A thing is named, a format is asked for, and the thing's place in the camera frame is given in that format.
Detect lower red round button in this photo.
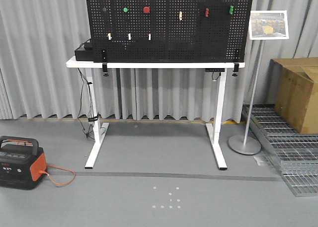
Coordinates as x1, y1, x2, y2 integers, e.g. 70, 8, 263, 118
143, 6, 151, 14

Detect black box on table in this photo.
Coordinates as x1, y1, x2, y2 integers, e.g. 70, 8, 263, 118
75, 38, 94, 61

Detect left black table clamp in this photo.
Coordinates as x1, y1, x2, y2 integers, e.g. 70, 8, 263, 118
102, 49, 109, 77

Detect white height-adjustable table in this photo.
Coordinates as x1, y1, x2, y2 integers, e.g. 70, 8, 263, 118
66, 56, 245, 170

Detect metal floor grating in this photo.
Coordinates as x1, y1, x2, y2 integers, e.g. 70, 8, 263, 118
250, 104, 318, 197

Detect black perforated pegboard panel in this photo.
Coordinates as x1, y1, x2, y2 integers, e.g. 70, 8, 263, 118
86, 0, 252, 63

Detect black table clamp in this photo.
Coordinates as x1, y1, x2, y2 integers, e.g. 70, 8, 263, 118
102, 49, 109, 77
232, 49, 240, 76

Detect grey curtain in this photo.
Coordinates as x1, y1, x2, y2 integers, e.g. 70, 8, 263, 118
0, 0, 318, 122

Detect black orange portable power station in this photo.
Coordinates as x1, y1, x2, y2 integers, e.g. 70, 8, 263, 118
0, 136, 48, 190

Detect green rotary knob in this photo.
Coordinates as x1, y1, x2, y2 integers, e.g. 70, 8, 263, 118
229, 5, 234, 15

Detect right black table clamp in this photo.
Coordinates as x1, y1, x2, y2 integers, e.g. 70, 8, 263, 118
232, 49, 240, 76

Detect brown cardboard box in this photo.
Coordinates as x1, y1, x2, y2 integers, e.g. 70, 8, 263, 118
272, 57, 318, 134

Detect silver sign stand with photo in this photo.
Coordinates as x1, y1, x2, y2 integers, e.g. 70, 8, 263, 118
228, 10, 289, 155

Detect orange power cable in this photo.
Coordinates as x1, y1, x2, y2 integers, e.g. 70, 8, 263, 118
39, 163, 76, 188

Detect black cables along table leg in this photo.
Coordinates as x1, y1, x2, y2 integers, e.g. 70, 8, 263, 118
76, 68, 107, 139

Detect black desk control box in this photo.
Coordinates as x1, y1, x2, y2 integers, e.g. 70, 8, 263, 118
205, 68, 225, 82

